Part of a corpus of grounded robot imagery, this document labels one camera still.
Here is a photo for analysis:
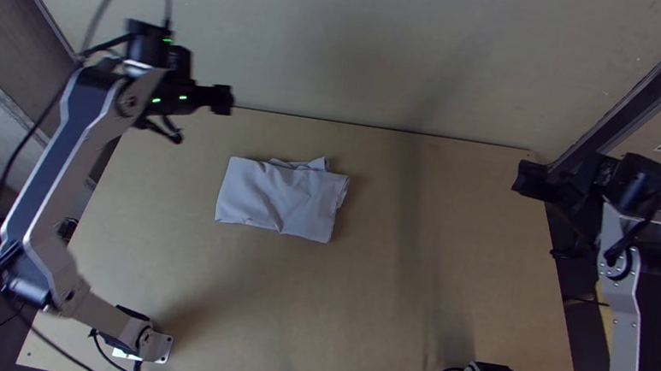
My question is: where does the white t-shirt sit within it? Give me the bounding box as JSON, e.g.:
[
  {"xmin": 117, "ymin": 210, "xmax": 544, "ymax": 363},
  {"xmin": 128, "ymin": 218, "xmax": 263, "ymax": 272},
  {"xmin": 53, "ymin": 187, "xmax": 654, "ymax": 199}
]
[{"xmin": 211, "ymin": 142, "xmax": 354, "ymax": 247}]

